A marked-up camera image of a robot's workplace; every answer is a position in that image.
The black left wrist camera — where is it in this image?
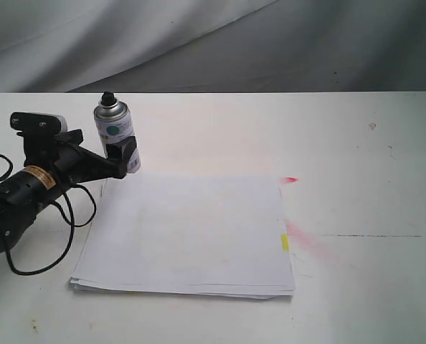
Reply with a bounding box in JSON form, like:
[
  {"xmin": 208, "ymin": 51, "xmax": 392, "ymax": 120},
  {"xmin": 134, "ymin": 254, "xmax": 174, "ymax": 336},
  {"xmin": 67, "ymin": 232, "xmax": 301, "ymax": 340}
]
[{"xmin": 9, "ymin": 112, "xmax": 67, "ymax": 139}]

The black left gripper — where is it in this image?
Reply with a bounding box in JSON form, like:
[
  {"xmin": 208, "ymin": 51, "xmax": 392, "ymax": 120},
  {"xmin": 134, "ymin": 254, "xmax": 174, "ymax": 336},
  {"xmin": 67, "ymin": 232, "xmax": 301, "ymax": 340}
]
[{"xmin": 22, "ymin": 129, "xmax": 138, "ymax": 183}]

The yellow sticky tab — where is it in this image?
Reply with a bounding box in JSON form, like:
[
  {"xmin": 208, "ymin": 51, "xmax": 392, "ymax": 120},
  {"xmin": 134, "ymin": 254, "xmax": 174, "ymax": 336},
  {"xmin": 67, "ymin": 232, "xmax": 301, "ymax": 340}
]
[{"xmin": 281, "ymin": 234, "xmax": 289, "ymax": 252}]

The white backdrop cloth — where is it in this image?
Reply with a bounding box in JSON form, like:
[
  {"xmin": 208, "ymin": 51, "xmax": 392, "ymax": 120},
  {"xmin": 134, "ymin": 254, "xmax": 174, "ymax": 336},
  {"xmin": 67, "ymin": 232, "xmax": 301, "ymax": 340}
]
[{"xmin": 0, "ymin": 1, "xmax": 426, "ymax": 92}]

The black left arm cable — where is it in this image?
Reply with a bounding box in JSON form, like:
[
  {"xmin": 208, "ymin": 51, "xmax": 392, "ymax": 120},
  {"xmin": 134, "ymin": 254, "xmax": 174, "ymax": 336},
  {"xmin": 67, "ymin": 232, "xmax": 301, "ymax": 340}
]
[{"xmin": 0, "ymin": 153, "xmax": 98, "ymax": 276}]

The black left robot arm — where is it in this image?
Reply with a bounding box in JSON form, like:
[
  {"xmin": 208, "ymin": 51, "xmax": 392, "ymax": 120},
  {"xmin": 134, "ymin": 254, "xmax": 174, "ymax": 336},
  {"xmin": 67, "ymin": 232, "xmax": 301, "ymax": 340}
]
[{"xmin": 0, "ymin": 129, "xmax": 136, "ymax": 253}]

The white paper stack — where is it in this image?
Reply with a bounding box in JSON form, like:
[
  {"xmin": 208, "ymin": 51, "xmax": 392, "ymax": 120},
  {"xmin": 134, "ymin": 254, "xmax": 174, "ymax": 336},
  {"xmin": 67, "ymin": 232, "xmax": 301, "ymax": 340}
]
[{"xmin": 70, "ymin": 173, "xmax": 295, "ymax": 299}]

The white dotted spray paint can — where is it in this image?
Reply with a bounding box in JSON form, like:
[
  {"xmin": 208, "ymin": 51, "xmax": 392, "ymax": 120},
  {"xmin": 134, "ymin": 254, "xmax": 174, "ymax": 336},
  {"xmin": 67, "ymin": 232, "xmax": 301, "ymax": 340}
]
[{"xmin": 93, "ymin": 92, "xmax": 136, "ymax": 156}]

